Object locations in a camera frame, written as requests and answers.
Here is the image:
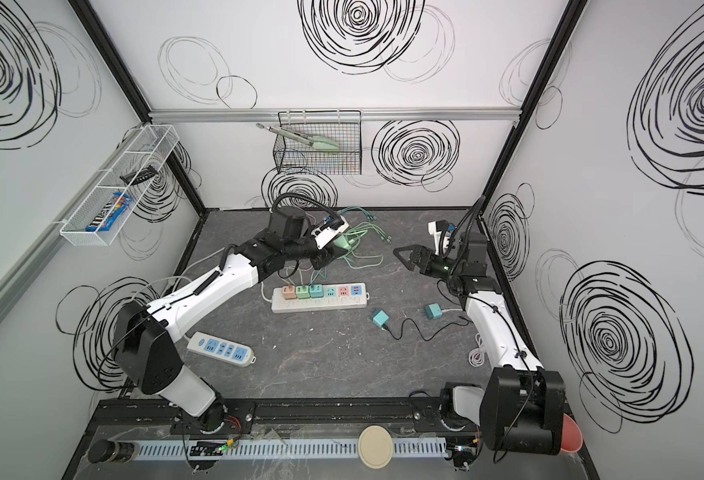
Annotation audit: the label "white multicolour power strip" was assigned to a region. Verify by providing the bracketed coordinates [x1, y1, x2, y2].
[271, 283, 370, 314]

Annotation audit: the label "white slotted cable duct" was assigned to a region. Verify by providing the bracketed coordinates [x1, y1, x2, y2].
[132, 437, 449, 462]

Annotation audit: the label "beige round lid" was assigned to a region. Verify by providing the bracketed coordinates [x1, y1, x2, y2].
[358, 425, 394, 470]

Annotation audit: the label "green kitchen tongs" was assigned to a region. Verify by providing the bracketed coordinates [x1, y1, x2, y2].
[256, 123, 341, 152]

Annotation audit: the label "light teal charger plug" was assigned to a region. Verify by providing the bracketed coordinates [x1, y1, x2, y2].
[371, 309, 390, 329]

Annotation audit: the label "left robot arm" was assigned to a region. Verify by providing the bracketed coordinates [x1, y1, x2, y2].
[107, 206, 350, 433]

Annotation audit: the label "black cylindrical jar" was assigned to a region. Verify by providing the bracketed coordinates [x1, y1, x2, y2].
[87, 439, 139, 464]

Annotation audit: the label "black wire wall basket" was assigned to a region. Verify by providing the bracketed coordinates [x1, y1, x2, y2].
[268, 109, 363, 175]

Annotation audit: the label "white wire wall shelf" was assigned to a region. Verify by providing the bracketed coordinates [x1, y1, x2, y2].
[59, 124, 179, 247]

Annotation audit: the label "white blue power strip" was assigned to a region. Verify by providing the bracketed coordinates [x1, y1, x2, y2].
[187, 332, 256, 367]

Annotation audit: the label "pink plastic cup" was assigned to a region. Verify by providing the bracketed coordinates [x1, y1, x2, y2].
[561, 414, 584, 454]

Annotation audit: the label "blue candy packet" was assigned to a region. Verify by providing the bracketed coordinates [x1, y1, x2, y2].
[85, 192, 133, 232]

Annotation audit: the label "black remote control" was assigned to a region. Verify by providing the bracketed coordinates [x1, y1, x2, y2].
[120, 165, 158, 186]

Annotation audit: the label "dark teal charger plug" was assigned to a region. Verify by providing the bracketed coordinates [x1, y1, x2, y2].
[424, 303, 444, 320]

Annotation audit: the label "teal charging cable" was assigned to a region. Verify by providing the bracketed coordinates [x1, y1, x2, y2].
[303, 205, 377, 288]

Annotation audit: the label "pink charger plug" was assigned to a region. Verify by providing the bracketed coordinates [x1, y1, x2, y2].
[281, 286, 297, 300]

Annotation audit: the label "light green charger plug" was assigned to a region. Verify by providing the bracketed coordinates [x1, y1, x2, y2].
[296, 286, 311, 299]

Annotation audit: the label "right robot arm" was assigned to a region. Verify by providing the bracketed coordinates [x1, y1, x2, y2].
[393, 221, 565, 455]

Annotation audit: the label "white charging cable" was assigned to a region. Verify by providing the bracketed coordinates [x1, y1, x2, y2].
[468, 332, 490, 368]

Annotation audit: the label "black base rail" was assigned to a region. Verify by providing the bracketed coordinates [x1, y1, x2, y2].
[90, 395, 441, 430]

